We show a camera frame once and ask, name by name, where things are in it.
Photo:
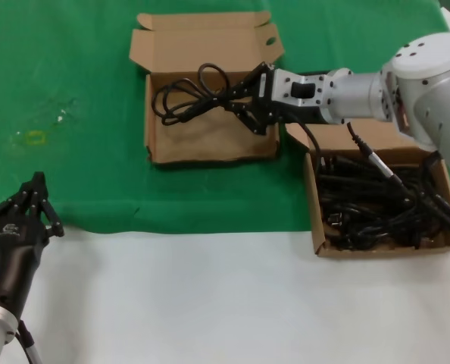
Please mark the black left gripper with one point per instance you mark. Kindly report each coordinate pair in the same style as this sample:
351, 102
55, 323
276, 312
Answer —
16, 258

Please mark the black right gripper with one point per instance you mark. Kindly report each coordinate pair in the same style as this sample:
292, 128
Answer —
312, 115

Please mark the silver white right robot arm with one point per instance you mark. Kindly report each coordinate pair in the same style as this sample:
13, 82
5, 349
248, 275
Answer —
429, 76

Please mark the brown open cardboard box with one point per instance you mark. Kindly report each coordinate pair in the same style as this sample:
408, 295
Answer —
210, 148
335, 136

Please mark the green tablecloth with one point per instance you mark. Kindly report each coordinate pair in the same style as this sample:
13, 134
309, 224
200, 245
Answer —
77, 57

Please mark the white flat sheet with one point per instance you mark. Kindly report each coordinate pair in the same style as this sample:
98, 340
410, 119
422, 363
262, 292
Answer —
449, 21

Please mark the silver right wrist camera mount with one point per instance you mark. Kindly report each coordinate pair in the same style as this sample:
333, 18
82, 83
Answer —
285, 87

